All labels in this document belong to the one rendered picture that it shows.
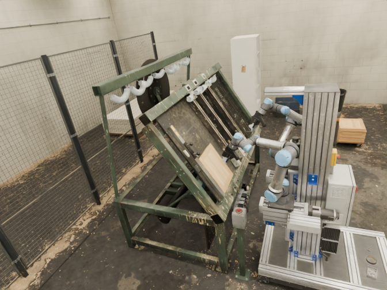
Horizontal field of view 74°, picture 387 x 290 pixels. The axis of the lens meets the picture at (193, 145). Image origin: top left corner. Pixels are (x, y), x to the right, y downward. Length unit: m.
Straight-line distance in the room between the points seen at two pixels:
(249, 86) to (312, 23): 2.25
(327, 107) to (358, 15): 5.55
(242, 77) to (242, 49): 0.65
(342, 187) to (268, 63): 5.68
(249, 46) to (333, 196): 4.45
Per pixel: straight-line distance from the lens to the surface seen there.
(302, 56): 7.71
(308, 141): 2.38
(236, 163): 3.28
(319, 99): 2.24
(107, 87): 2.64
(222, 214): 2.68
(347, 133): 5.68
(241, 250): 2.96
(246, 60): 6.42
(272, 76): 7.86
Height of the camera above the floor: 2.68
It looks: 27 degrees down
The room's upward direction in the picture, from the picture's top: 8 degrees counter-clockwise
